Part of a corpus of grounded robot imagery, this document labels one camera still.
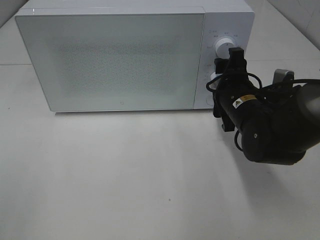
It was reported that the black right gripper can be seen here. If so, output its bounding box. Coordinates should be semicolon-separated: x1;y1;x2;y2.
213;47;258;133

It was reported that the white timer knob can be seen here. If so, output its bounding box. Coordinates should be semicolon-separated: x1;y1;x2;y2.
209;72;221;90

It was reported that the round white door button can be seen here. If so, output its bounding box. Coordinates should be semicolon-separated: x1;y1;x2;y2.
206;95;214;108

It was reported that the white microwave door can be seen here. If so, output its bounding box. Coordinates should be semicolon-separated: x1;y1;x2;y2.
16;14;204;112

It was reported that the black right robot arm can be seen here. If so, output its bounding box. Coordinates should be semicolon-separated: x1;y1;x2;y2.
206;47;320;166

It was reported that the upper white power knob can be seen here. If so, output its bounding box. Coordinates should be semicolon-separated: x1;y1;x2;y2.
214;36;236;59

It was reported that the white microwave oven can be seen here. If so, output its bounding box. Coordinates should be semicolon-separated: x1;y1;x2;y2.
15;0;255;110

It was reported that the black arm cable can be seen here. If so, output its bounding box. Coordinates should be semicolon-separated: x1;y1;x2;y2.
205;69;320;152

